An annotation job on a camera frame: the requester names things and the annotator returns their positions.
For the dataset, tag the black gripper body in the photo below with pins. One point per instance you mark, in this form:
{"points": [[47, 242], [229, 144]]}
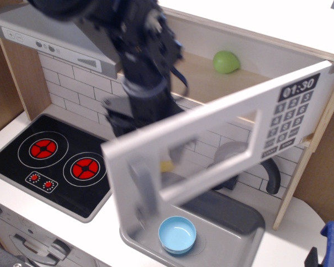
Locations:
{"points": [[140, 107]]}

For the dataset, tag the grey microwave door handle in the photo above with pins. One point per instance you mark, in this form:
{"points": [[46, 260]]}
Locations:
{"points": [[144, 201]]}

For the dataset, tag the white toy microwave door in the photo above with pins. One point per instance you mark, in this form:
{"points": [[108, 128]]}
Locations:
{"points": [[271, 117]]}

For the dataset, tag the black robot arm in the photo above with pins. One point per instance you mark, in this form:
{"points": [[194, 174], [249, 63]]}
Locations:
{"points": [[147, 49]]}

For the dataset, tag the yellow toy banana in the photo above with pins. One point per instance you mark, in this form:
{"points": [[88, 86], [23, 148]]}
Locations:
{"points": [[166, 166]]}

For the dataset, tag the green toy pear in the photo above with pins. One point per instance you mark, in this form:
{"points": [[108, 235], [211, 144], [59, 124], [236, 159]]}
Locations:
{"points": [[225, 62]]}

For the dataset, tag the dark grey toy faucet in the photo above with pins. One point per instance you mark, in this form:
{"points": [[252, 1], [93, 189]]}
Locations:
{"points": [[230, 149]]}

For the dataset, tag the grey range hood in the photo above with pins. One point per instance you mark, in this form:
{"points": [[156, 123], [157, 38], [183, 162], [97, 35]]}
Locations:
{"points": [[83, 46]]}

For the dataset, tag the black toy stovetop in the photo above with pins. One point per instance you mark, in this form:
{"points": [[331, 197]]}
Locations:
{"points": [[59, 164]]}

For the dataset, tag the light blue bowl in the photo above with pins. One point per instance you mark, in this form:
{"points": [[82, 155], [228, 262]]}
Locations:
{"points": [[177, 235]]}

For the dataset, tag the white toy oven front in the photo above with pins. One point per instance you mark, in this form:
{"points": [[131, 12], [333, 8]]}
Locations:
{"points": [[11, 223]]}

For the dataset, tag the black object bottom right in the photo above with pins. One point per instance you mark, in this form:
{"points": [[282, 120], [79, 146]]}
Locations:
{"points": [[312, 258]]}

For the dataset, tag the grey oven door handle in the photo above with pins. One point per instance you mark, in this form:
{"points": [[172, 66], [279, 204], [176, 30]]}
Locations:
{"points": [[40, 254]]}

